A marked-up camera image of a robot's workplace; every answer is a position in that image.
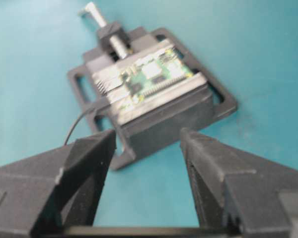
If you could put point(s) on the black bench vise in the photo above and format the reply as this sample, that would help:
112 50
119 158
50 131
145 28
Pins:
155 122

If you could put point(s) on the silver vise screw handle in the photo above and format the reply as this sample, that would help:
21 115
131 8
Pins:
112 36

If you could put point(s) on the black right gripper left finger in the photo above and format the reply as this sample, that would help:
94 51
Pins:
60 187

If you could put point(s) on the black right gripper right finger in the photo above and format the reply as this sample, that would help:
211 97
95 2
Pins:
238 190

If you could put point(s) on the green circuit board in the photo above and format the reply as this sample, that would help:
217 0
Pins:
154 73

